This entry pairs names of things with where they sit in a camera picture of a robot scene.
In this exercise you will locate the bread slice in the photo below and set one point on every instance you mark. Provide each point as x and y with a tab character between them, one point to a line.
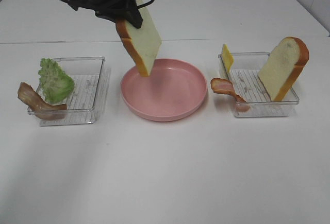
284	65
142	44

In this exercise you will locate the green lettuce leaf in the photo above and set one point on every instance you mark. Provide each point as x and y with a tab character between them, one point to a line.
56	85

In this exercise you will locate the yellow cheese slice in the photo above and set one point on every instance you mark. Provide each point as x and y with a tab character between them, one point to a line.
227	58

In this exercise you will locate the pink bacon strip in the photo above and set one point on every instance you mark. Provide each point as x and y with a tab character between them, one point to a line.
225	87

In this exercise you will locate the dark bacon strip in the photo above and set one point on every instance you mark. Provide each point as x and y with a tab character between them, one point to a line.
41	109

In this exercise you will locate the clear left plastic tray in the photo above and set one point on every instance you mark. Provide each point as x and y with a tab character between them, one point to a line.
87	102

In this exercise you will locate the clear plastic tray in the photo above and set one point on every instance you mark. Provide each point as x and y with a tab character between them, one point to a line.
244	76
87	102

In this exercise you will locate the pink round plate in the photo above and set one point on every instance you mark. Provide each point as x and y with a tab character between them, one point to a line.
174	90

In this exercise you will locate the clear right plastic tray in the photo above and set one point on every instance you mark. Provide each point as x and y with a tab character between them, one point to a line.
244	76

